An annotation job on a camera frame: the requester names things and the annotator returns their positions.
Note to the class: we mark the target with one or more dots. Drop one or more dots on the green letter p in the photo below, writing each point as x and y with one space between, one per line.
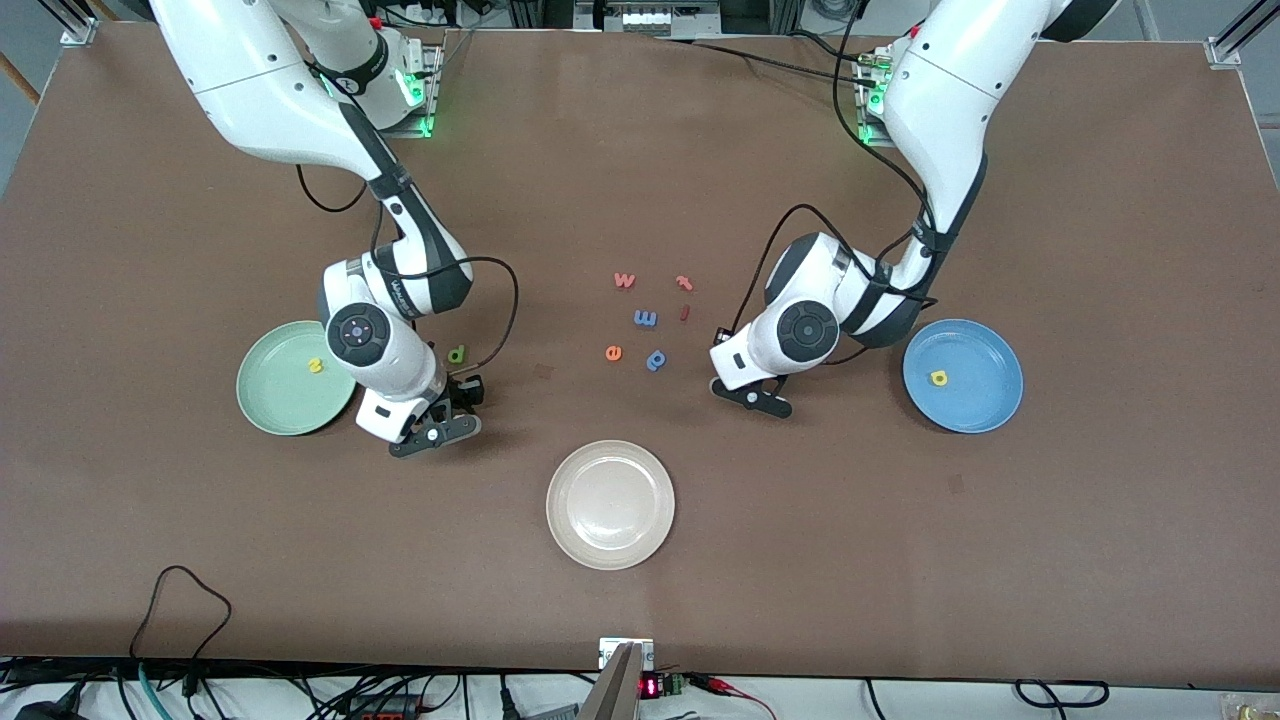
463 352

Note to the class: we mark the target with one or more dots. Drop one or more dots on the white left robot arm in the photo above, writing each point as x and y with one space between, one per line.
950 100

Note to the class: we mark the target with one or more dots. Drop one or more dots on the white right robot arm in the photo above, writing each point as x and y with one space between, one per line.
250 90

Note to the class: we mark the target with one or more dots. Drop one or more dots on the blue letter m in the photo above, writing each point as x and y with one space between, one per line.
645 313

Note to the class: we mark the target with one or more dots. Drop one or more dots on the light green plate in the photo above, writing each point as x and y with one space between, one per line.
280 390

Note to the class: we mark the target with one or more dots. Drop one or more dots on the beige plate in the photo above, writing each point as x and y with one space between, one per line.
610 505

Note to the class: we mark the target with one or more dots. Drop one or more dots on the blue plate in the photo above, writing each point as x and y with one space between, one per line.
975 395

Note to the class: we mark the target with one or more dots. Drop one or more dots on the red digit display module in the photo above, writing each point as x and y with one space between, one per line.
649 687

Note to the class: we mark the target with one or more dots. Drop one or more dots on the white power strip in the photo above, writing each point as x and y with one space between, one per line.
645 18

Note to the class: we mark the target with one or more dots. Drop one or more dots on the wooden stick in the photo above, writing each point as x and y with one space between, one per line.
15 75

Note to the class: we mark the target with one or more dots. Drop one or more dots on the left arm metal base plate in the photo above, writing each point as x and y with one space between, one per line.
865 120

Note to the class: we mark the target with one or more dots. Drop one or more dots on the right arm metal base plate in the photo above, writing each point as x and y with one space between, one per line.
432 95

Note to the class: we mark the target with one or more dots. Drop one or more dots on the aluminium frame profile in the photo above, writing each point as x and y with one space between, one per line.
78 30
1225 48

